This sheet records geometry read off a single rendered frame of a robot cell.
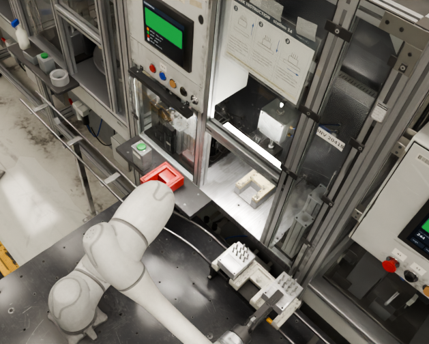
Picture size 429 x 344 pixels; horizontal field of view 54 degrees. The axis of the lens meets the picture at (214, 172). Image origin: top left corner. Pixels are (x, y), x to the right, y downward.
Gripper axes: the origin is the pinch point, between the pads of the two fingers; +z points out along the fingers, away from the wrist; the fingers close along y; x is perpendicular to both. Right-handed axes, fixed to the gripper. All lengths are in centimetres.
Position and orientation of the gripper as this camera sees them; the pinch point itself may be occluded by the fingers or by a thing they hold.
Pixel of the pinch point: (274, 300)
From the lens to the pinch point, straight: 164.4
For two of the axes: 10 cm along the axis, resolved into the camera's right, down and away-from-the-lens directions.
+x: -7.0, -5.9, 4.0
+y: 0.7, -6.2, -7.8
